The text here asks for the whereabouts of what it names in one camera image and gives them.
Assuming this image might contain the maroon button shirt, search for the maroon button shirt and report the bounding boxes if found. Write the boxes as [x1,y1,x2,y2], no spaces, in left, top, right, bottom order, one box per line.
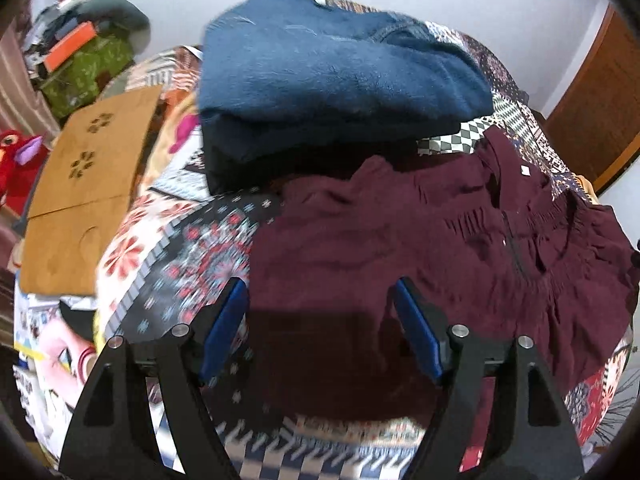
[247,127,640,423]

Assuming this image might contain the red plush toy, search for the red plush toy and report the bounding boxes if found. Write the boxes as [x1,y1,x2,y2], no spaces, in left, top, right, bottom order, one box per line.
[0,129,53,217]

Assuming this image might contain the folded dark navy garment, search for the folded dark navy garment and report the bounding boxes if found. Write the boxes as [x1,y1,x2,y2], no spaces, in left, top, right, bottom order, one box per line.
[201,110,418,196]

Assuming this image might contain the folded blue jeans stack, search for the folded blue jeans stack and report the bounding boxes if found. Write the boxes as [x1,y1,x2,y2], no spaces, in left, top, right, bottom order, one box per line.
[198,0,508,163]

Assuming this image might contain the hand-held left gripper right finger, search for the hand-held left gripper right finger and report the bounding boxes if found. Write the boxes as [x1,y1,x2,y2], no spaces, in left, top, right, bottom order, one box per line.
[392,280,586,480]

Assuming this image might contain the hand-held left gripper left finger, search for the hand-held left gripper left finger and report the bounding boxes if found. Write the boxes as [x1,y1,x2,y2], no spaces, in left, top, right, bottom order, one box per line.
[59,277,250,480]

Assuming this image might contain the grey cushion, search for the grey cushion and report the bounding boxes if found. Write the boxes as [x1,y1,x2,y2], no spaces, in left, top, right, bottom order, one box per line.
[74,0,152,52]

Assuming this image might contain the brown wooden door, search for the brown wooden door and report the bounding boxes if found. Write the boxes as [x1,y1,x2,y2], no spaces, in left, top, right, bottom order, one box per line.
[541,4,640,196]

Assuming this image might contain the brown striped curtain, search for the brown striped curtain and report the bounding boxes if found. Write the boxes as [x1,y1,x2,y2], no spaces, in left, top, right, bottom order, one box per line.
[0,15,63,141]

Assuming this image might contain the green patterned cloth cover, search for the green patterned cloth cover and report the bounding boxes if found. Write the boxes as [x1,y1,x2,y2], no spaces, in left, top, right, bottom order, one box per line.
[39,34,137,122]

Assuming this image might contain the pile of assorted clutter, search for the pile of assorted clutter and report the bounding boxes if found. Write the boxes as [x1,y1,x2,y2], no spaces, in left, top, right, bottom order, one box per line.
[21,0,93,78]

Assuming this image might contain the heap of papers and bags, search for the heap of papers and bags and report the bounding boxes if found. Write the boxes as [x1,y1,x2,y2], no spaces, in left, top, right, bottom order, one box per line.
[12,287,103,443]

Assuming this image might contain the patchwork patterned bedspread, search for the patchwork patterned bedspread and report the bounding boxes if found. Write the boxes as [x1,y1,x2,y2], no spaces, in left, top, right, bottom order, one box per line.
[12,0,640,480]

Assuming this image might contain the wooden lap desk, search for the wooden lap desk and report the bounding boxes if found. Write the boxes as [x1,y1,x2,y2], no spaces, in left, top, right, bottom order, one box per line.
[19,85,166,296]

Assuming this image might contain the orange box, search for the orange box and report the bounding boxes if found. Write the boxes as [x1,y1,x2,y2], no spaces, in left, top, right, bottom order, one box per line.
[43,21,99,74]

